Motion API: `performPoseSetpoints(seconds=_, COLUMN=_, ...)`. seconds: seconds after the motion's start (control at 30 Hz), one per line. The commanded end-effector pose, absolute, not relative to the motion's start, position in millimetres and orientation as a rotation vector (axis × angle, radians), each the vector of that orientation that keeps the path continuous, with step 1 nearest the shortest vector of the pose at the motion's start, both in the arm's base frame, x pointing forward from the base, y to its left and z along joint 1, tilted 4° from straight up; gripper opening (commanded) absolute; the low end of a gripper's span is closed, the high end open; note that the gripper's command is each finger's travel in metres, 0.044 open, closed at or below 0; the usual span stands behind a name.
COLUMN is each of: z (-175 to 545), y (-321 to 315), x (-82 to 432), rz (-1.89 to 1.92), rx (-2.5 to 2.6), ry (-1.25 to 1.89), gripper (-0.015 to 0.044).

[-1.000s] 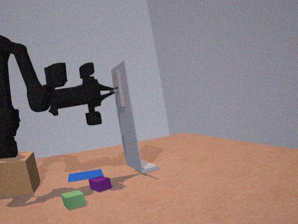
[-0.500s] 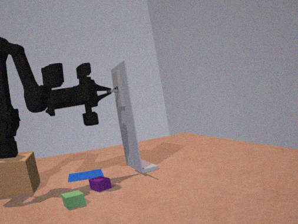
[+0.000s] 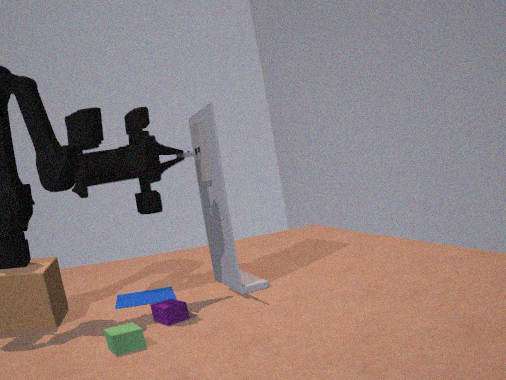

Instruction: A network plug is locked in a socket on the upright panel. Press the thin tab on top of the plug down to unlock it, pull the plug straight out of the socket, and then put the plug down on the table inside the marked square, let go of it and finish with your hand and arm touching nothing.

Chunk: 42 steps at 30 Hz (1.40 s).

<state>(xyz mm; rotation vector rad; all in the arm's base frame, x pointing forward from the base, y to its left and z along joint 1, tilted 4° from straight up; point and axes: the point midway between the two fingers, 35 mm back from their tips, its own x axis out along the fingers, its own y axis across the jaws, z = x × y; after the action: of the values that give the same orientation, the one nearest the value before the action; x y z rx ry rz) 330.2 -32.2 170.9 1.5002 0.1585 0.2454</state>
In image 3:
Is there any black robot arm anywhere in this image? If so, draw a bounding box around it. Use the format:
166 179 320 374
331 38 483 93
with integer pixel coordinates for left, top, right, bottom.
0 65 161 270

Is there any purple cube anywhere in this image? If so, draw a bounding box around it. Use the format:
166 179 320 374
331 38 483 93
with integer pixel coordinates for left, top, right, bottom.
150 299 190 326

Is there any grey panel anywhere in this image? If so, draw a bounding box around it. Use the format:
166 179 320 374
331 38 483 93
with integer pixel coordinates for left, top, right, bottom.
189 102 270 293

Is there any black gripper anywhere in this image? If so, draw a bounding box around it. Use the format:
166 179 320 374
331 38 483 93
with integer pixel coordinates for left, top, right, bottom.
105 107 185 214

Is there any green block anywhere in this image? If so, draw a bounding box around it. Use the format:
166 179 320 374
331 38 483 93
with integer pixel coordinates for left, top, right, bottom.
103 322 147 356

